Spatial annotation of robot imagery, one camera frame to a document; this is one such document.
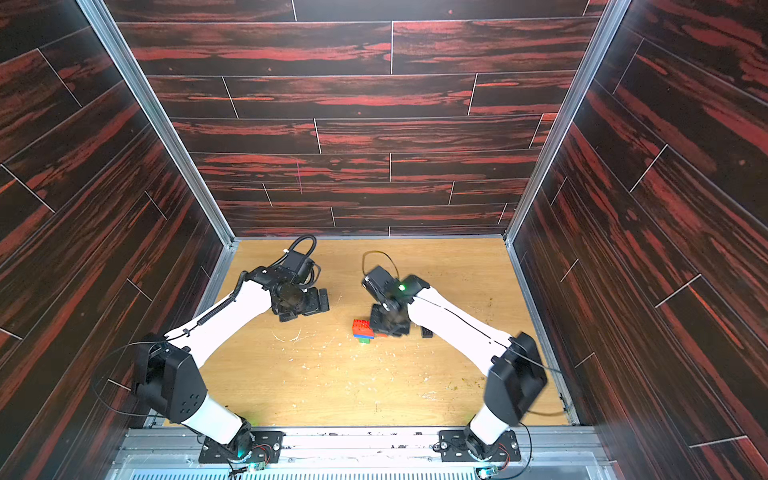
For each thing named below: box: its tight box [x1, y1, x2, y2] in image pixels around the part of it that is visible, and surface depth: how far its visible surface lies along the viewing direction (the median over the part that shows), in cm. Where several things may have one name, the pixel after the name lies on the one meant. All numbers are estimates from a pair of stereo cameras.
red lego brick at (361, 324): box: [352, 319, 371, 329], surface depth 88 cm
